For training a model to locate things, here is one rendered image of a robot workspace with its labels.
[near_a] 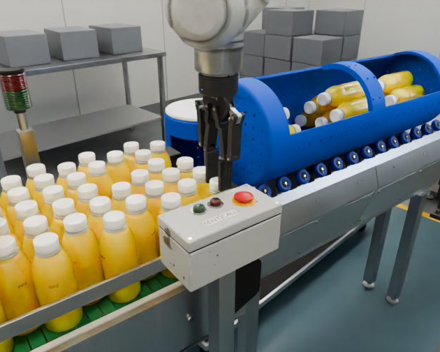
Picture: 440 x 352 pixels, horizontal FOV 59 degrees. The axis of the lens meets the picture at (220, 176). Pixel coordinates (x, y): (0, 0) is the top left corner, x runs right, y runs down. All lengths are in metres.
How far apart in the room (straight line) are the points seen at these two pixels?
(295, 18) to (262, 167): 3.75
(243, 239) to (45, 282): 0.33
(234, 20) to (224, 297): 0.50
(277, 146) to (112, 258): 0.46
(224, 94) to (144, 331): 0.48
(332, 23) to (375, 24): 1.67
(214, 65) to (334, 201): 0.68
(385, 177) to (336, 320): 0.87
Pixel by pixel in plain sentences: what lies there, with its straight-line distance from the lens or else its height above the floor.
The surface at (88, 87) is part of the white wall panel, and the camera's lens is 4.41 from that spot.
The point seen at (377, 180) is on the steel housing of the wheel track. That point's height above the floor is 0.86.
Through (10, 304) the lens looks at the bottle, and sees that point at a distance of 0.76.
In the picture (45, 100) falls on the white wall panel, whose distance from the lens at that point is 4.25.
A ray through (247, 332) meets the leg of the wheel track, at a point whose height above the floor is 0.46.
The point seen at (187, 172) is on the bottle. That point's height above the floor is 1.05.
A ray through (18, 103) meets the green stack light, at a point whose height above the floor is 1.18.
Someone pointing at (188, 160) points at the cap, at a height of 1.08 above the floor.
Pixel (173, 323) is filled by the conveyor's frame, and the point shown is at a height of 0.82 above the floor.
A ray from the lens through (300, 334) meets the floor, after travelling 1.98.
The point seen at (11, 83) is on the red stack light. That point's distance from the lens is 1.12.
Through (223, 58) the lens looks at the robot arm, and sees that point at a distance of 0.70.
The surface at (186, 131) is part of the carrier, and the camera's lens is 1.38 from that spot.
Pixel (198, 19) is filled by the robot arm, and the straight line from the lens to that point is 0.50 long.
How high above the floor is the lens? 1.45
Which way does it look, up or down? 26 degrees down
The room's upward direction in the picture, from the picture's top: straight up
